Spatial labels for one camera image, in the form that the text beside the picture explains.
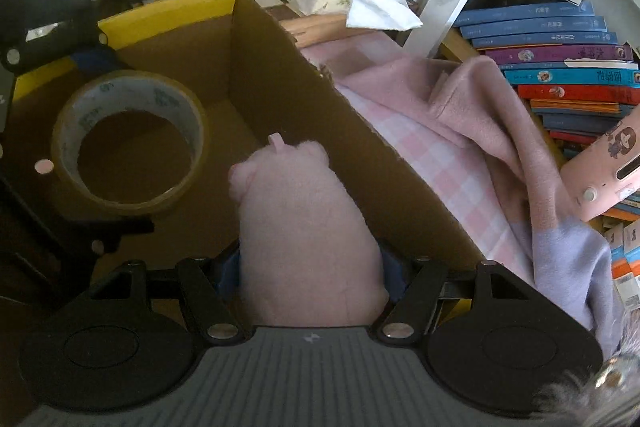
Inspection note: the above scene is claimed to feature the yellow cardboard box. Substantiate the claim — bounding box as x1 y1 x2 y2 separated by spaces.
0 0 486 413

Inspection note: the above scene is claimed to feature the pink and purple scarf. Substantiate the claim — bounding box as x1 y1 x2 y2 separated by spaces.
299 31 626 360

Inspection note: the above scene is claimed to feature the clear tape roll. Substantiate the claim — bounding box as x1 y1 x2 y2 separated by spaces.
50 69 210 219

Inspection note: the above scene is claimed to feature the pink plush pig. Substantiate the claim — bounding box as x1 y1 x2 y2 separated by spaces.
228 133 391 328

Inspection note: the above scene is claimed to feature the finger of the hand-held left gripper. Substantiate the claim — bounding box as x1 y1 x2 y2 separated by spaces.
0 154 155 303
0 0 132 75

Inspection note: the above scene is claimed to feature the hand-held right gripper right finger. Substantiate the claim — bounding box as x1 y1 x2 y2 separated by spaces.
370 241 532 344

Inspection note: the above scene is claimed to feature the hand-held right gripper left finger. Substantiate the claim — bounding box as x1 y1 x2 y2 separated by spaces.
91 243 247 344

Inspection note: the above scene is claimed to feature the grey furry cuff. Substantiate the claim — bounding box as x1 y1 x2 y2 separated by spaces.
532 354 640 427

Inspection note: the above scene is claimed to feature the row of colourful books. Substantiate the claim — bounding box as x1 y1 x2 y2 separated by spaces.
452 2 640 308

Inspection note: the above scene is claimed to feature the orange white small box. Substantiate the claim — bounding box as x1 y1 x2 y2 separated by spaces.
612 257 640 304
602 219 640 260

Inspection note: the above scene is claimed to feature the pink sticker-covered device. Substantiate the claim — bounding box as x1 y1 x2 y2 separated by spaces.
560 112 640 222

